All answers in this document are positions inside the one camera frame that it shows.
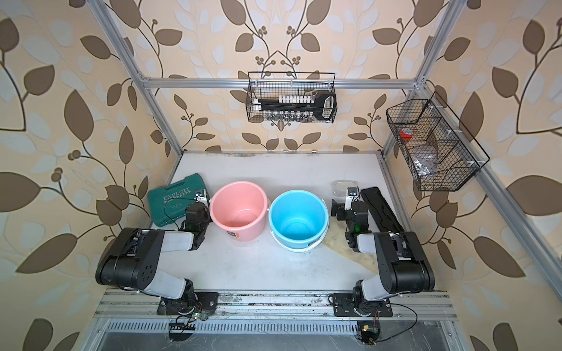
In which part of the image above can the black socket holder rail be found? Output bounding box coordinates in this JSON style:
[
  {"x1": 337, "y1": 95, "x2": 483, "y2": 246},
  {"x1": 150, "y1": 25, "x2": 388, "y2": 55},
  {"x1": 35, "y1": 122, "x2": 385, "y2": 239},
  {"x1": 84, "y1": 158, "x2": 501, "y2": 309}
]
[{"x1": 246, "y1": 92, "x2": 337, "y2": 123}]

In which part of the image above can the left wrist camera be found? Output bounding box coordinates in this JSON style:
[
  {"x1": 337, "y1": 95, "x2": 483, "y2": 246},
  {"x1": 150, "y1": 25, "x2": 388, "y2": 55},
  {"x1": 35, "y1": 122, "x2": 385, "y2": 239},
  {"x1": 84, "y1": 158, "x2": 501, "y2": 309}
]
[{"x1": 194, "y1": 189, "x2": 209, "y2": 206}]

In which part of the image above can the green tool case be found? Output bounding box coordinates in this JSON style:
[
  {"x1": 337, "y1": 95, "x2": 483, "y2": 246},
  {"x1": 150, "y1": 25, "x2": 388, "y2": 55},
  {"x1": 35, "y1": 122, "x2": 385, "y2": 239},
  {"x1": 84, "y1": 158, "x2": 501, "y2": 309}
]
[{"x1": 147, "y1": 173, "x2": 209, "y2": 228}]

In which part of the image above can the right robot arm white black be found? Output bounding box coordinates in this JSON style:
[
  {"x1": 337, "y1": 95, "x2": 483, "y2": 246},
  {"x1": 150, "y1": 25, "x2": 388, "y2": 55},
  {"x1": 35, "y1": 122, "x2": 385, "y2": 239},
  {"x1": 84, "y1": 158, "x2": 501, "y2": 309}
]
[{"x1": 331, "y1": 200, "x2": 435, "y2": 317}]

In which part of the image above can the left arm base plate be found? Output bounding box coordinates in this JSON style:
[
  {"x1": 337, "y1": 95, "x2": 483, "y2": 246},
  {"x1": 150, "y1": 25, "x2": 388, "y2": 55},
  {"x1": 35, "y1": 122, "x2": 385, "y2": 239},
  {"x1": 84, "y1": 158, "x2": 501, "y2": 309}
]
[{"x1": 157, "y1": 292, "x2": 220, "y2": 317}]

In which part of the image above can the pink plastic bucket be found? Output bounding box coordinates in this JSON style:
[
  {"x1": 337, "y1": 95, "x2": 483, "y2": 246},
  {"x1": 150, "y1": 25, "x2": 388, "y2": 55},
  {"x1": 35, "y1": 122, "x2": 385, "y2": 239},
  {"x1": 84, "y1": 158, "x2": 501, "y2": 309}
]
[{"x1": 209, "y1": 181, "x2": 270, "y2": 241}]

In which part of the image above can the aluminium front rail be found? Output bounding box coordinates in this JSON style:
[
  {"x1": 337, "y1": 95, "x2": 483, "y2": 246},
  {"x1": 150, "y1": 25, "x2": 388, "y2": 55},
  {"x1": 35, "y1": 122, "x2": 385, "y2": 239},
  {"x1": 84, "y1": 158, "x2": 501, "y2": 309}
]
[{"x1": 94, "y1": 289, "x2": 458, "y2": 322}]

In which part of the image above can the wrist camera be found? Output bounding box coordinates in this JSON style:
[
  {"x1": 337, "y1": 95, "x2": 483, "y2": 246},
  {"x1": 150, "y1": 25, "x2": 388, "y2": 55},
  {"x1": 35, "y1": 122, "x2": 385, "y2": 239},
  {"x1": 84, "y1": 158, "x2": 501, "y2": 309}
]
[
  {"x1": 194, "y1": 189, "x2": 209, "y2": 206},
  {"x1": 344, "y1": 187, "x2": 359, "y2": 211}
]

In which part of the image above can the wire basket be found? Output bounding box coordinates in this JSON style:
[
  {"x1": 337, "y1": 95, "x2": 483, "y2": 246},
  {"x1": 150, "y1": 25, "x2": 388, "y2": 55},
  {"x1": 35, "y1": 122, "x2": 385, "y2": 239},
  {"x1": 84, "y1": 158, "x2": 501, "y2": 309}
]
[
  {"x1": 245, "y1": 70, "x2": 337, "y2": 124},
  {"x1": 386, "y1": 92, "x2": 490, "y2": 192}
]

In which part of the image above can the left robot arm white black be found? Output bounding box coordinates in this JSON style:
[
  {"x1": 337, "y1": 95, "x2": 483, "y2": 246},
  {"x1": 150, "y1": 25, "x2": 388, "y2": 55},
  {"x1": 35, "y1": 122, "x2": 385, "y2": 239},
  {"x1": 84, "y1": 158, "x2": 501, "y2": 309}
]
[{"x1": 95, "y1": 202, "x2": 218, "y2": 316}]

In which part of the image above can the light blue plastic bucket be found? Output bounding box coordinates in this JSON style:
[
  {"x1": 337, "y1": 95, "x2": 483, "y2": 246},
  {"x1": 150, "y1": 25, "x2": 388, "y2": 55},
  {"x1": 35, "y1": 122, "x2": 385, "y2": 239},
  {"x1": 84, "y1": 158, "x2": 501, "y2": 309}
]
[{"x1": 269, "y1": 190, "x2": 329, "y2": 253}]

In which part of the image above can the black flat case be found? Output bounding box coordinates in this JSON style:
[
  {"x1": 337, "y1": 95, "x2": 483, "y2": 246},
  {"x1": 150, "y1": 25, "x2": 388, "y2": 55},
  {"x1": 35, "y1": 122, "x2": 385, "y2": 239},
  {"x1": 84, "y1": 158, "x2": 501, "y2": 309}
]
[{"x1": 360, "y1": 187, "x2": 404, "y2": 233}]

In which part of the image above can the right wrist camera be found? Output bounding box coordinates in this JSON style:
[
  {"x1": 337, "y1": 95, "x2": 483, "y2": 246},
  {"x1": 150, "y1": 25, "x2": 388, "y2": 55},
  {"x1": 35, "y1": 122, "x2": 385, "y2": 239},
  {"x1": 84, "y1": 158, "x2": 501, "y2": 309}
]
[{"x1": 344, "y1": 187, "x2": 359, "y2": 211}]

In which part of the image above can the clear plastic bag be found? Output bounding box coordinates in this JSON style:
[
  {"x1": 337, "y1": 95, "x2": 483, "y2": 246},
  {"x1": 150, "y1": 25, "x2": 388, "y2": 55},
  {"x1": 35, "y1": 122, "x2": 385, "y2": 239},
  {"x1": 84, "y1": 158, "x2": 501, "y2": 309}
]
[{"x1": 411, "y1": 145, "x2": 438, "y2": 177}]

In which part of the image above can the back wire basket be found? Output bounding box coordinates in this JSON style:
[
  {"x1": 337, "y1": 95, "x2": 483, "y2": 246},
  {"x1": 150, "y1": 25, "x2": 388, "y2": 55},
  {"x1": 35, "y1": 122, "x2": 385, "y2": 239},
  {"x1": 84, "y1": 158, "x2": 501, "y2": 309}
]
[{"x1": 245, "y1": 70, "x2": 337, "y2": 124}]

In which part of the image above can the beige cleaning cloth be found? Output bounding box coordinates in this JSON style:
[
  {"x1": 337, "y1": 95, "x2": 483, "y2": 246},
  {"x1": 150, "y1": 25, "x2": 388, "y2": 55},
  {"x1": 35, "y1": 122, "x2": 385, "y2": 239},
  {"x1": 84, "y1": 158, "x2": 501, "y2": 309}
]
[{"x1": 323, "y1": 225, "x2": 378, "y2": 273}]

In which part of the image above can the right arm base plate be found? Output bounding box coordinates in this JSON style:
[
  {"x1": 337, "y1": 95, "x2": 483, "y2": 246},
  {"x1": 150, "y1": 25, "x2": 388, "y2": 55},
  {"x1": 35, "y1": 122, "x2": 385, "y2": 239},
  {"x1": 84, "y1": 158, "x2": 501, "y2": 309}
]
[{"x1": 328, "y1": 292, "x2": 393, "y2": 318}]

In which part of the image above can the right wire basket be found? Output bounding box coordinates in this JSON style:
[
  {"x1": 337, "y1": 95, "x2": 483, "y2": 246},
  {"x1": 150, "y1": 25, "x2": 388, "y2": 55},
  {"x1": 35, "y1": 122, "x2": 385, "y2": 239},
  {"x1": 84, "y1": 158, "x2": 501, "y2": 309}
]
[{"x1": 386, "y1": 92, "x2": 490, "y2": 192}]

